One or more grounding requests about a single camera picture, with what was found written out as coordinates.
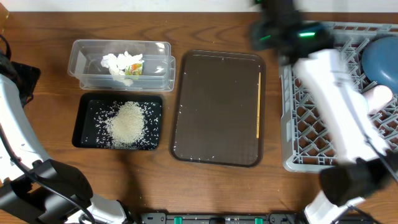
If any wooden chopstick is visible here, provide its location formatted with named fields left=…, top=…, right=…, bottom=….
left=256, top=72, right=261, bottom=139

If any black plastic tray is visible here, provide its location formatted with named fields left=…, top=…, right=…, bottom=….
left=72, top=93, right=162, bottom=148

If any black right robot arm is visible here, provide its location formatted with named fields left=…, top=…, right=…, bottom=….
left=251, top=0, right=397, bottom=223

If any brown serving tray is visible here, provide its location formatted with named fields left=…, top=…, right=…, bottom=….
left=170, top=50, right=266, bottom=167

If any pink cup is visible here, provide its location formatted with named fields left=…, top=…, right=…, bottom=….
left=363, top=85, right=393, bottom=114

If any white tissue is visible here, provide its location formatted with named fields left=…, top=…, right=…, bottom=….
left=109, top=69, right=134, bottom=86
left=101, top=51, right=144, bottom=71

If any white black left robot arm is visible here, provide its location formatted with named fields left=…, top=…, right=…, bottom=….
left=1, top=46, right=139, bottom=223

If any clear plastic bin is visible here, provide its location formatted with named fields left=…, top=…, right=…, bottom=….
left=68, top=39, right=176, bottom=91

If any dark blue plate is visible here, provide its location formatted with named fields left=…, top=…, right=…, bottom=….
left=361, top=36, right=397, bottom=94

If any green orange snack wrapper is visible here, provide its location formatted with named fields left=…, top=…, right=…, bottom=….
left=124, top=63, right=143, bottom=75

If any white rice pile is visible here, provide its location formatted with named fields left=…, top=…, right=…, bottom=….
left=93, top=101, right=162, bottom=151

